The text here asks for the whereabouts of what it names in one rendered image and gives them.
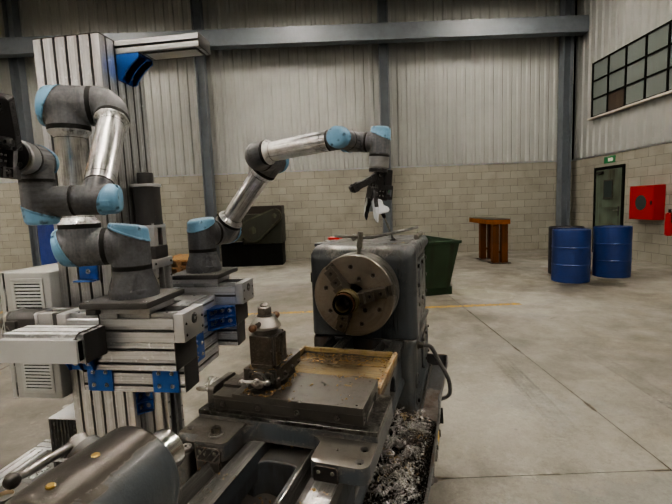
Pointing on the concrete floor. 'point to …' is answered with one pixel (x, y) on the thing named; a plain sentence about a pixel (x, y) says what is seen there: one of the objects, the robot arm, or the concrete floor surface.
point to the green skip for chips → (439, 264)
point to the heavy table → (493, 238)
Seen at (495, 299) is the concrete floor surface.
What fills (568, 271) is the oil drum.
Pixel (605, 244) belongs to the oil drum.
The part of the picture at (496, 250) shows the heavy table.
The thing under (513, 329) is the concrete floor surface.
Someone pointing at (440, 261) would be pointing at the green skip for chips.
